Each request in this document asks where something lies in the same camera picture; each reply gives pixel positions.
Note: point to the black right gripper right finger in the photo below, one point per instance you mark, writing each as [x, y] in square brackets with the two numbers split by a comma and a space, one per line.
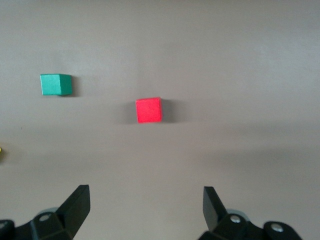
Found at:
[215, 215]

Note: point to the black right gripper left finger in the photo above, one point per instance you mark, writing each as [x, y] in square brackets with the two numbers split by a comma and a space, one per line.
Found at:
[72, 212]

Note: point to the red wooden block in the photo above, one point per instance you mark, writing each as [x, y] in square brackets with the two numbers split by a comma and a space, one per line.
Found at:
[148, 110]

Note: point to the green wooden block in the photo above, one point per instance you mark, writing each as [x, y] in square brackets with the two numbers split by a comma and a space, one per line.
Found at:
[53, 84]

